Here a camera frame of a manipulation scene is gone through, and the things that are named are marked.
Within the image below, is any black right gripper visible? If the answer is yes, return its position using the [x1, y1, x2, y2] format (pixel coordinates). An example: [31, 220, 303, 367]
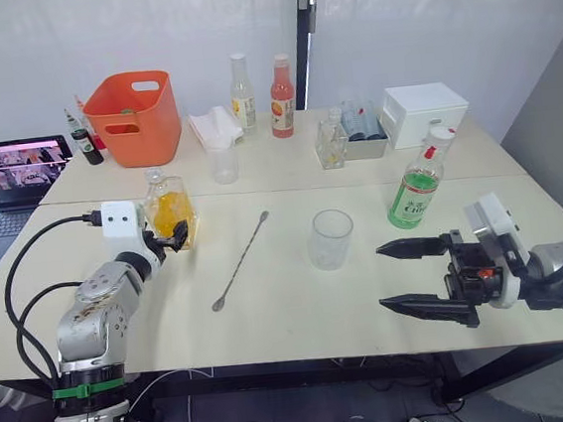
[371, 223, 515, 338]

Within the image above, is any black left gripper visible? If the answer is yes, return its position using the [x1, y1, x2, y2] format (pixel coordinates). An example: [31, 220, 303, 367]
[138, 220, 193, 259]

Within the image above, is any square glass bottle orange liquid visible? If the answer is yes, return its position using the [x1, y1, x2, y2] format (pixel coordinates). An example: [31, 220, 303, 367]
[139, 164, 205, 256]

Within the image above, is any long metal stirring spoon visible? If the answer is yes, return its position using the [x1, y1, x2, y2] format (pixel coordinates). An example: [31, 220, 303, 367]
[203, 211, 280, 314]

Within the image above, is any green liquid bottle white cap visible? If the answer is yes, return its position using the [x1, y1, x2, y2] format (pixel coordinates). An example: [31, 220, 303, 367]
[378, 123, 466, 233]

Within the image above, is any clear drinking glass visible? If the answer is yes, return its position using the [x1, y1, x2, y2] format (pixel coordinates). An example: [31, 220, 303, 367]
[305, 207, 358, 274]

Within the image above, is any dark bottle green label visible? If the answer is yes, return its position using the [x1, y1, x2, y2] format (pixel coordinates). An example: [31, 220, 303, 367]
[64, 104, 105, 170]

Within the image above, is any red squeeze bottle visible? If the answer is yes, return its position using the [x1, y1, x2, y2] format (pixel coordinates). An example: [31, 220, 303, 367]
[72, 90, 108, 153]

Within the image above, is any clear bottle yellow label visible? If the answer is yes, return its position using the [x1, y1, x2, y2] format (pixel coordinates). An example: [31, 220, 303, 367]
[225, 51, 261, 138]

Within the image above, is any empty square glass bottle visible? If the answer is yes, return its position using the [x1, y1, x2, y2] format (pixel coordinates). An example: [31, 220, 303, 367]
[312, 106, 352, 172]

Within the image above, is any pink juice bottle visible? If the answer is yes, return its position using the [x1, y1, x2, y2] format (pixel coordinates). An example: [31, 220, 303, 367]
[263, 52, 301, 140]

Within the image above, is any small clear plastic cup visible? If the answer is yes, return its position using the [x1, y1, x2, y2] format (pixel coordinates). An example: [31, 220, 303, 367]
[208, 144, 241, 187]

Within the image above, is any orange plastic basket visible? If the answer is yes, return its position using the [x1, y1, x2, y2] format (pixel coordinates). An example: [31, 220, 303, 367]
[79, 68, 187, 174]

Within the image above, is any grey rectangular tray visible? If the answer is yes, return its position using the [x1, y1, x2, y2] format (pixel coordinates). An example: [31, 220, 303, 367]
[340, 110, 392, 163]

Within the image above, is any white box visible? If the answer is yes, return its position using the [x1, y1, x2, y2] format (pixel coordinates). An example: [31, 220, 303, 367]
[377, 78, 475, 153]

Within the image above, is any open black laptop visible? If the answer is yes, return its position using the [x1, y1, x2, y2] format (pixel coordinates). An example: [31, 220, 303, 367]
[0, 132, 84, 262]

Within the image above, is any black vertical pole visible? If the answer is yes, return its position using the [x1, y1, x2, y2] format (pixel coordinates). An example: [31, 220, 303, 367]
[285, 0, 329, 112]

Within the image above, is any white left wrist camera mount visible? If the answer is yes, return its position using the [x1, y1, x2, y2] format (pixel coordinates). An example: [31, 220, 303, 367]
[99, 199, 150, 262]

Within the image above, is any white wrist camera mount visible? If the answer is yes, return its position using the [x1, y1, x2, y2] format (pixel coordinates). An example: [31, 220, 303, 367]
[461, 189, 535, 312]
[99, 199, 150, 262]

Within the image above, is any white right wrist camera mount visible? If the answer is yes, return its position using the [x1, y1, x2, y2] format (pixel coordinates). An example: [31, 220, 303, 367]
[461, 189, 535, 312]

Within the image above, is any black table frame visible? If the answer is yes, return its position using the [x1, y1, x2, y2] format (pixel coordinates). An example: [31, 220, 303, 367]
[0, 326, 563, 422]

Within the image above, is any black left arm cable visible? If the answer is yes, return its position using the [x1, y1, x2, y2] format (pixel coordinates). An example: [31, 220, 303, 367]
[0, 208, 120, 393]

